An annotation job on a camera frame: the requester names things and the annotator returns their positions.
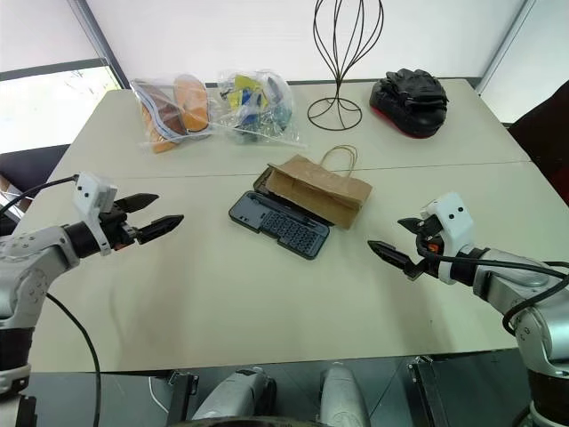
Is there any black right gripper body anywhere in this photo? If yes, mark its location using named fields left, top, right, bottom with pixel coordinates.
left=414, top=215, right=445, bottom=274

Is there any silver right robot leg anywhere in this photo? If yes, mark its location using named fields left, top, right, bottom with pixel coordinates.
left=319, top=361, right=373, bottom=427

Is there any black screwdriver bit case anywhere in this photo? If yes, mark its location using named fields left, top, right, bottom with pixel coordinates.
left=228, top=164, right=333, bottom=262

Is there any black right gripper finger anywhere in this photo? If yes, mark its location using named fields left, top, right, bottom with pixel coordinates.
left=367, top=239, right=424, bottom=282
left=397, top=216, right=430, bottom=235

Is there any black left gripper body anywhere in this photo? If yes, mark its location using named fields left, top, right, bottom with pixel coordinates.
left=98, top=200, right=140, bottom=252

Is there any clear bag with blue-yellow parts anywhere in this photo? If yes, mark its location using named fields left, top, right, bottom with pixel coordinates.
left=215, top=68, right=309, bottom=150

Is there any orange shoe insole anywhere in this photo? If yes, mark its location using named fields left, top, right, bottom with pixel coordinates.
left=172, top=76, right=212, bottom=135

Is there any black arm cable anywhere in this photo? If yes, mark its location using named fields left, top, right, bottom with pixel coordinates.
left=0, top=175, right=103, bottom=427
left=425, top=248, right=569, bottom=334

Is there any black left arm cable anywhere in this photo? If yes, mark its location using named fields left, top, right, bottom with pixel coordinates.
left=0, top=175, right=103, bottom=427

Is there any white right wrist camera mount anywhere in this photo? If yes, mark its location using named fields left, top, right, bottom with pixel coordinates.
left=420, top=191, right=477, bottom=286

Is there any black metal table bracket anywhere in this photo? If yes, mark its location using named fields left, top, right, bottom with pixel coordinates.
left=165, top=370, right=200, bottom=427
left=405, top=355, right=447, bottom=427

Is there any clear plastic bag with insoles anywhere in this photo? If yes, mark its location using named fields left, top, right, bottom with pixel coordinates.
left=130, top=72, right=220, bottom=155

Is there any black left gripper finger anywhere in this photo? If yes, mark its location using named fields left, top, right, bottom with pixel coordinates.
left=116, top=192, right=160, bottom=214
left=132, top=214, right=185, bottom=246

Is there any silver robot leg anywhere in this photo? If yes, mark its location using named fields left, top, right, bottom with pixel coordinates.
left=319, top=361, right=373, bottom=427
left=190, top=367, right=279, bottom=427

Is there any black wire hat stand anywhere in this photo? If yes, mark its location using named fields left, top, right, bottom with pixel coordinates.
left=306, top=0, right=386, bottom=132

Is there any black chair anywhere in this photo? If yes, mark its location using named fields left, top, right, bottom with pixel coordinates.
left=0, top=143, right=73, bottom=193

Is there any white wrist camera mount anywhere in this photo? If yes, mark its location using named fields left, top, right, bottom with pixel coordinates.
left=73, top=173, right=119, bottom=257
left=420, top=191, right=477, bottom=286

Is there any brown paper bag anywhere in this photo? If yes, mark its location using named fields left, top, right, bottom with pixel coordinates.
left=266, top=144, right=373, bottom=231

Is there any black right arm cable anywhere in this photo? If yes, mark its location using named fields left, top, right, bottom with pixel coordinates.
left=425, top=248, right=569, bottom=334

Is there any grey window frame post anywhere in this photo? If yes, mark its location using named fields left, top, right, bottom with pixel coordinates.
left=66, top=0, right=129, bottom=91
left=477, top=0, right=551, bottom=98

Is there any black and red boxing pad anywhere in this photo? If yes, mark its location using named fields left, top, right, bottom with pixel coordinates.
left=368, top=68, right=451, bottom=141

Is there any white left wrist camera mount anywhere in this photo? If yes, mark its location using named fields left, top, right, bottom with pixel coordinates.
left=73, top=173, right=119, bottom=257

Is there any silver left robot leg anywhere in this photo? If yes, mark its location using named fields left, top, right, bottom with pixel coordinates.
left=190, top=367, right=279, bottom=427

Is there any dark red chair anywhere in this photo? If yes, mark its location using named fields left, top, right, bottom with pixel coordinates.
left=508, top=81, right=569, bottom=193

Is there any brown striped-edge shoe insole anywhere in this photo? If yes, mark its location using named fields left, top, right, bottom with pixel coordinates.
left=132, top=79, right=187, bottom=144

